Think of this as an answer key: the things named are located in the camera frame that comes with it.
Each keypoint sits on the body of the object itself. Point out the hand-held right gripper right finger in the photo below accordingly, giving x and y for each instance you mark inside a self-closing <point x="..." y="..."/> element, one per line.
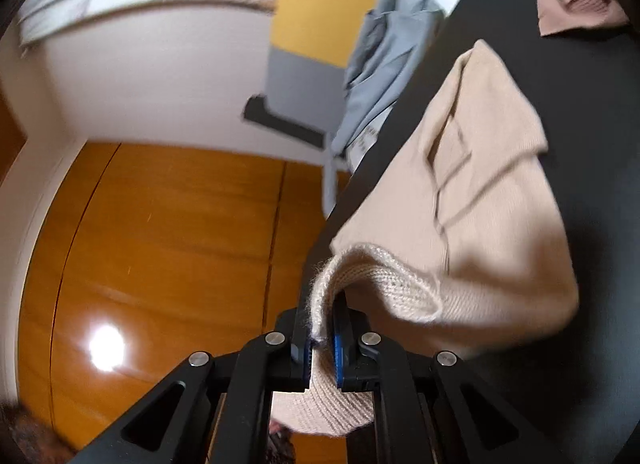
<point x="339" y="354"/>

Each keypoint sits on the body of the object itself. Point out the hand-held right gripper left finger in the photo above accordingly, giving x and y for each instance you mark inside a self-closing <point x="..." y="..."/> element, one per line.
<point x="302" y="359"/>

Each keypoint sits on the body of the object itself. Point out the beige knit sweater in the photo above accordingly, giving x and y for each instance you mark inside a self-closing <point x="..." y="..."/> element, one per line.
<point x="490" y="194"/>

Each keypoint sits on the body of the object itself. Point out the white deer print cushion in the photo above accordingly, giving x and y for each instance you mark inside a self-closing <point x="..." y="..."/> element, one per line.
<point x="370" y="139"/>

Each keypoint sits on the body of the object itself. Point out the grey-blue garment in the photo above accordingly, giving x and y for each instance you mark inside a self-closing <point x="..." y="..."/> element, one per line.
<point x="390" y="54"/>

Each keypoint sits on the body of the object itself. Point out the grey yellow blue chair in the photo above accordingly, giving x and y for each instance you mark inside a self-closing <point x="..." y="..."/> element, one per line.
<point x="320" y="19"/>

